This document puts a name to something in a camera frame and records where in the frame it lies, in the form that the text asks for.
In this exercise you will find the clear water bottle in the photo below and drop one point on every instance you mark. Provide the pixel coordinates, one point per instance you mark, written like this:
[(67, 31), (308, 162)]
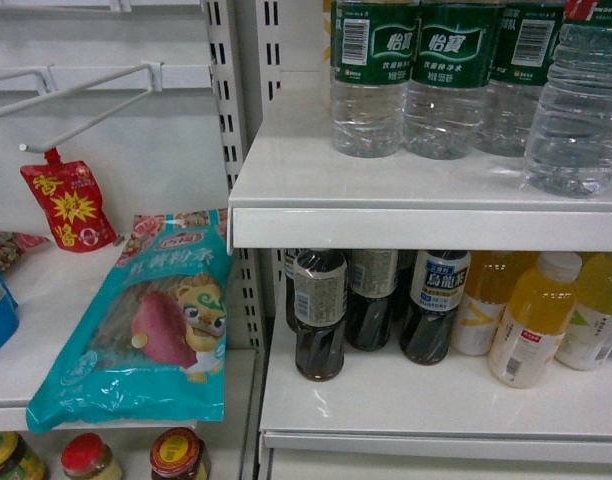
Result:
[(569, 149)]

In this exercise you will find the white water shelf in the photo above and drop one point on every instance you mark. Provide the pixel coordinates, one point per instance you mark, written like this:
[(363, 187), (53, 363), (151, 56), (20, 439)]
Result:
[(296, 190)]

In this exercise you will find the white lower drinks shelf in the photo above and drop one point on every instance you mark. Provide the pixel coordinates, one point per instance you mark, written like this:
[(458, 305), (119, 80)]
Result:
[(384, 417)]

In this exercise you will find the water bottle far left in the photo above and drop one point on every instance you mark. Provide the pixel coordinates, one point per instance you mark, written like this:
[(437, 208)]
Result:
[(373, 44)]

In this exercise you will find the white slotted shelf upright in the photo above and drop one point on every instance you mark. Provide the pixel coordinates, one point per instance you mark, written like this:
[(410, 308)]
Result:
[(246, 336)]

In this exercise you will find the front oolong tea bottle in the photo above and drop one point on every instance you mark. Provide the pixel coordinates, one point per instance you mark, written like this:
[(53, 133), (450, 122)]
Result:
[(320, 305)]

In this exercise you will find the middle oolong tea bottle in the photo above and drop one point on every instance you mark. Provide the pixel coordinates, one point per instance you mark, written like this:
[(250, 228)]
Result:
[(372, 281)]

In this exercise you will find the oolong tea bottle blue label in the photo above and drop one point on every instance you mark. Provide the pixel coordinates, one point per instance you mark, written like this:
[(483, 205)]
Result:
[(436, 291)]

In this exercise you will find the left yellow vitamin drink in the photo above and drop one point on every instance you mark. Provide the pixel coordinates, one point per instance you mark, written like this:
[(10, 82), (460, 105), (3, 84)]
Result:
[(490, 282)]

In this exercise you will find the yellow vitamin drink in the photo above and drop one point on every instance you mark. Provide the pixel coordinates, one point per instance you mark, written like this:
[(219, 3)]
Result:
[(588, 339), (490, 282), (535, 319)]

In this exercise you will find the teal sweet potato noodle bag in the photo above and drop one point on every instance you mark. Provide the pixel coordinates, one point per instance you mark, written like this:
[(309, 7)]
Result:
[(151, 345)]

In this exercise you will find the red sauce pouch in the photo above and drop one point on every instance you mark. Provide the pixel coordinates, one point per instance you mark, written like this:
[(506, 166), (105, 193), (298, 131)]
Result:
[(71, 200)]

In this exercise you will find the front yellow vitamin drink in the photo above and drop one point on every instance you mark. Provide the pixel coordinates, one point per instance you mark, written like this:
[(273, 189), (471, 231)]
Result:
[(535, 319)]

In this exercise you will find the yellow label sauce jar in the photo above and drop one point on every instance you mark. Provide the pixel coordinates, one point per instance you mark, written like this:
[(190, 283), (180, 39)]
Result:
[(179, 453)]

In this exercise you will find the right yellow vitamin drink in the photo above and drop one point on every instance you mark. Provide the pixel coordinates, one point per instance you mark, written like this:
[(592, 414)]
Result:
[(588, 339)]

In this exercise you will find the floral snack bag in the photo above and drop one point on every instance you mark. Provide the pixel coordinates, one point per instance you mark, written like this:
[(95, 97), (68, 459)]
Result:
[(14, 244)]

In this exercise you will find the red lid sauce jar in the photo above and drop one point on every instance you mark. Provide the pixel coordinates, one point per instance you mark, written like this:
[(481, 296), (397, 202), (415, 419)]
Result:
[(88, 457)]

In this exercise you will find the green yellow sauce jar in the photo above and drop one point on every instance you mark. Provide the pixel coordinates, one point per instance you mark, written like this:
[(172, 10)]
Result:
[(18, 460)]

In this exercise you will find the white wire display hook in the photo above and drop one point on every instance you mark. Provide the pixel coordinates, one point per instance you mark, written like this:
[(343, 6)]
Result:
[(60, 113)]

